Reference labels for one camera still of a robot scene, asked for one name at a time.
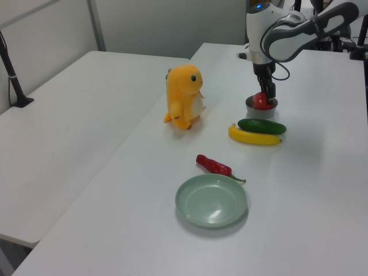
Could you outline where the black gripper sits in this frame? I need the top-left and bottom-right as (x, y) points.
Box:
(252, 61), (278, 105)

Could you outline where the red apple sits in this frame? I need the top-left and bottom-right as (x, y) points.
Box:
(251, 90), (275, 111)

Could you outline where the grey round bowl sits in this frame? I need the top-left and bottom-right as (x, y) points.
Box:
(244, 95), (279, 120)

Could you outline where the green cucumber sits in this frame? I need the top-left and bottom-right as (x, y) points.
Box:
(237, 117), (288, 136)

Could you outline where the yellow banana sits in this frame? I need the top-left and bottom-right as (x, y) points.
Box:
(228, 122), (283, 147)

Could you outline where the orange plush dinosaur toy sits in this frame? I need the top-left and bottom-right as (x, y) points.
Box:
(163, 64), (207, 131)

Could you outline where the red chili pepper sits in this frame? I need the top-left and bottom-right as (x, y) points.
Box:
(195, 154), (247, 185)

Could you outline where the black clamp stand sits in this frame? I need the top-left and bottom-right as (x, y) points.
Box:
(348, 17), (368, 60)

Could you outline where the pale green plate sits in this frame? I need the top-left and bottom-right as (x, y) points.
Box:
(174, 173), (249, 229)

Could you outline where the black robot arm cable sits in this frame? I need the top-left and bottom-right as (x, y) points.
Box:
(259, 11), (317, 81)

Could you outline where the grey corner partition post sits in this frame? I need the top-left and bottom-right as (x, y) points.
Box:
(86, 0), (106, 53)

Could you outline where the black clamped camera pole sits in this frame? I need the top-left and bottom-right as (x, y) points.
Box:
(0, 28), (35, 109)

